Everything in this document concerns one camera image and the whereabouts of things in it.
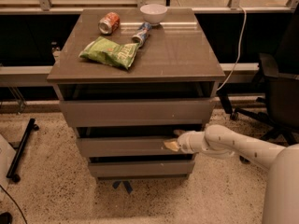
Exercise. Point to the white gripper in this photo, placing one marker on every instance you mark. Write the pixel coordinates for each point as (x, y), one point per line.
(184, 141)

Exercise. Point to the grey drawer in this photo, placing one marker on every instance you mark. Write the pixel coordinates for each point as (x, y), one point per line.
(141, 168)
(123, 146)
(136, 112)

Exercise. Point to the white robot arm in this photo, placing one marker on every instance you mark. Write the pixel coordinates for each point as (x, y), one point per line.
(281, 199)

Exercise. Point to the grey bottom drawer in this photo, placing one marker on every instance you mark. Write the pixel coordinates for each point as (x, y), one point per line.
(141, 168)

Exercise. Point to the grey top drawer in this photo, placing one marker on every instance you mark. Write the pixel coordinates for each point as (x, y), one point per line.
(136, 112)

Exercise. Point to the grey drawer cabinet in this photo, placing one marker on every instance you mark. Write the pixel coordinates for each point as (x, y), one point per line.
(175, 63)

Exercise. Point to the green chip bag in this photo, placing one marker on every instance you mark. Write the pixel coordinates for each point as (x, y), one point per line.
(105, 51)

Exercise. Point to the black office chair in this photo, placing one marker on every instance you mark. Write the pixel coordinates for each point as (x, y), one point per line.
(280, 75)

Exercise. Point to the white bowl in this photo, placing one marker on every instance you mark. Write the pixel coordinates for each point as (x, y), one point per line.
(153, 13)

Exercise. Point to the orange soda can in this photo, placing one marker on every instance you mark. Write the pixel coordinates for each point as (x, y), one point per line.
(109, 23)

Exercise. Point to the black wheeled stand leg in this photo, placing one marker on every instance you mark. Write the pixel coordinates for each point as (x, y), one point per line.
(12, 171)

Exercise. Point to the white panel at left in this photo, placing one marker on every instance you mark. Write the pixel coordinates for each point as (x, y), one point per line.
(7, 153)

